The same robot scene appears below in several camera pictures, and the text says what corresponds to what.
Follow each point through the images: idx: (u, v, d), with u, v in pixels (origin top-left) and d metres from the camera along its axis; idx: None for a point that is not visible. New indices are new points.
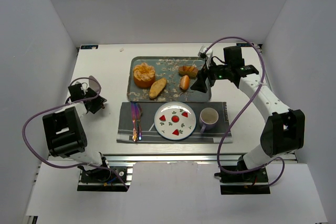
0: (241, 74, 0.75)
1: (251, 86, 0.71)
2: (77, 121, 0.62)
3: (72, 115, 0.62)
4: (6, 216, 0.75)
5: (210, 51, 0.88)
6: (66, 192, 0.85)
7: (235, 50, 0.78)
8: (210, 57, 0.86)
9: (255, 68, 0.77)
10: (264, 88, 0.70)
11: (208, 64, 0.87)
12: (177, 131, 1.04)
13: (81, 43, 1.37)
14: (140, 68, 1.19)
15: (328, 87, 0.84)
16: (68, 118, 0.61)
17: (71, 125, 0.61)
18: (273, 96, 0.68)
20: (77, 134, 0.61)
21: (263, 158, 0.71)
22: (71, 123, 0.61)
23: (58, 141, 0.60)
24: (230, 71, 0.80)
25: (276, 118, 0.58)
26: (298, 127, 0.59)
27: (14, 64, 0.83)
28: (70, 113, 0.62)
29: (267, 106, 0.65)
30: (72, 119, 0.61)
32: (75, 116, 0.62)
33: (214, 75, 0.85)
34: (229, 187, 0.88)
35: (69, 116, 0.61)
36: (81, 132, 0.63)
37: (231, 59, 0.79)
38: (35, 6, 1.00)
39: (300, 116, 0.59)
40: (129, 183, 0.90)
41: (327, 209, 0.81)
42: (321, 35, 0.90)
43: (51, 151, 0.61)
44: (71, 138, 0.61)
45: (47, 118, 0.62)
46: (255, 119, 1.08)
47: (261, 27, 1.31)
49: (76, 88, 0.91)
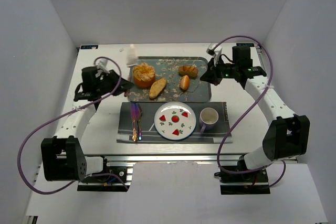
0: (248, 75, 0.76)
1: (258, 88, 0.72)
2: (77, 156, 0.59)
3: (71, 151, 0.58)
4: (6, 217, 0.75)
5: (219, 48, 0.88)
6: (66, 193, 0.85)
7: (244, 50, 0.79)
8: (218, 54, 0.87)
9: (263, 71, 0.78)
10: (270, 92, 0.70)
11: (216, 61, 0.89)
12: (177, 131, 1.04)
13: (81, 43, 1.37)
14: (140, 68, 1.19)
15: (328, 87, 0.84)
16: (67, 152, 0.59)
17: (68, 160, 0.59)
18: (277, 99, 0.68)
20: (75, 170, 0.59)
21: (262, 160, 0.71)
22: (70, 158, 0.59)
23: (55, 172, 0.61)
24: (237, 71, 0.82)
25: (281, 122, 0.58)
26: (301, 133, 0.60)
27: (14, 64, 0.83)
28: (69, 147, 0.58)
29: (271, 110, 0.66)
30: (71, 155, 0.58)
32: (74, 151, 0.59)
33: (221, 74, 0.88)
34: (229, 187, 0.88)
35: (69, 151, 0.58)
36: (80, 166, 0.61)
37: (239, 58, 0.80)
38: (34, 5, 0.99)
39: (305, 121, 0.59)
40: (129, 183, 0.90)
41: (327, 209, 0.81)
42: (321, 35, 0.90)
43: (48, 178, 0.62)
44: (69, 171, 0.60)
45: (46, 146, 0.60)
46: (255, 120, 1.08)
47: (261, 27, 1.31)
49: (90, 76, 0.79)
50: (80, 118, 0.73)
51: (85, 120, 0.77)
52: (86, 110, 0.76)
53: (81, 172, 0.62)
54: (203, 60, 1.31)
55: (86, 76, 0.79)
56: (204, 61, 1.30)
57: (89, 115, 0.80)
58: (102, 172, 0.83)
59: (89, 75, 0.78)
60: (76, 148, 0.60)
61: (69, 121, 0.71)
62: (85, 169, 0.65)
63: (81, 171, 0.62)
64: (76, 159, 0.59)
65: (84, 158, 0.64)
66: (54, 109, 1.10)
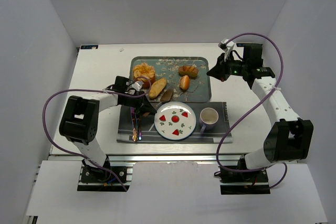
0: (256, 75, 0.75)
1: (264, 89, 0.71)
2: (93, 116, 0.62)
3: (91, 108, 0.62)
4: (6, 217, 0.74)
5: (232, 43, 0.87)
6: (66, 193, 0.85)
7: (255, 48, 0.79)
8: (229, 50, 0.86)
9: (272, 72, 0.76)
10: (276, 93, 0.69)
11: (226, 56, 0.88)
12: (177, 131, 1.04)
13: (81, 43, 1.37)
14: (140, 68, 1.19)
15: (328, 88, 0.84)
16: (86, 109, 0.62)
17: (85, 115, 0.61)
18: (283, 102, 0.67)
20: (87, 128, 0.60)
21: (263, 160, 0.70)
22: (86, 115, 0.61)
23: (70, 125, 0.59)
24: (245, 70, 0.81)
25: (283, 125, 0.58)
26: (303, 138, 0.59)
27: (14, 65, 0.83)
28: (90, 104, 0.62)
29: (276, 112, 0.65)
30: (89, 112, 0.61)
32: (93, 110, 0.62)
33: (230, 70, 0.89)
34: (230, 187, 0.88)
35: (90, 108, 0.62)
36: (91, 128, 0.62)
37: (250, 56, 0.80)
38: (35, 5, 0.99)
39: (308, 126, 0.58)
40: (129, 183, 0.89)
41: (327, 209, 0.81)
42: (320, 35, 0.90)
43: (60, 131, 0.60)
44: (80, 128, 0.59)
45: (71, 99, 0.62)
46: (255, 120, 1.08)
47: (261, 27, 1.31)
49: (122, 81, 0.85)
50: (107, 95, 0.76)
51: (107, 103, 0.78)
52: (112, 96, 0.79)
53: (90, 135, 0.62)
54: (203, 60, 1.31)
55: (118, 78, 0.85)
56: (204, 61, 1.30)
57: (112, 102, 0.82)
58: (103, 167, 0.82)
59: (121, 79, 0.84)
60: (95, 109, 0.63)
61: (96, 94, 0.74)
62: (93, 137, 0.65)
63: (90, 133, 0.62)
64: (92, 118, 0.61)
65: (96, 126, 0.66)
66: (54, 108, 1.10)
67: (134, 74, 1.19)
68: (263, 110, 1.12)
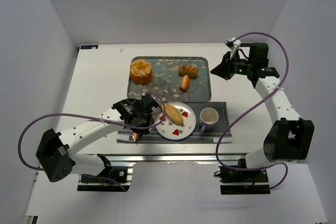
0: (261, 74, 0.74)
1: (268, 88, 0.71)
2: (58, 165, 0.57)
3: (56, 157, 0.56)
4: (6, 216, 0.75)
5: (239, 41, 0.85)
6: (66, 193, 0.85)
7: (262, 48, 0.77)
8: (236, 48, 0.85)
9: (276, 72, 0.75)
10: (279, 93, 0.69)
11: (232, 54, 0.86)
12: (177, 131, 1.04)
13: (81, 43, 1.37)
14: (137, 64, 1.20)
15: (328, 87, 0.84)
16: (54, 156, 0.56)
17: (51, 161, 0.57)
18: (286, 102, 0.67)
20: (50, 174, 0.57)
21: (263, 160, 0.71)
22: (52, 162, 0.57)
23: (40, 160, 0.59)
24: (250, 69, 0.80)
25: (284, 124, 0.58)
26: (304, 138, 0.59)
27: (14, 64, 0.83)
28: (56, 152, 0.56)
29: (277, 110, 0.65)
30: (54, 161, 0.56)
32: (58, 161, 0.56)
33: (235, 68, 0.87)
34: (230, 187, 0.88)
35: (55, 158, 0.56)
36: (57, 172, 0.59)
37: (255, 56, 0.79)
38: (35, 5, 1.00)
39: (308, 126, 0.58)
40: (129, 183, 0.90)
41: (327, 209, 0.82)
42: (320, 36, 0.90)
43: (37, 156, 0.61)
44: (45, 170, 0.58)
45: (46, 136, 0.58)
46: (255, 120, 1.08)
47: (261, 27, 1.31)
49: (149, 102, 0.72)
50: (93, 132, 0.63)
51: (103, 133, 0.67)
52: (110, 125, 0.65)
53: (56, 177, 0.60)
54: (203, 60, 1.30)
55: (147, 98, 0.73)
56: (204, 61, 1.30)
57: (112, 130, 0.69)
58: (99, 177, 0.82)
59: (149, 100, 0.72)
60: (62, 159, 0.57)
61: (84, 126, 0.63)
62: (66, 174, 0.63)
63: (57, 176, 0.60)
64: (55, 168, 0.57)
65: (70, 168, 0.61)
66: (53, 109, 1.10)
67: (130, 70, 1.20)
68: (264, 109, 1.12)
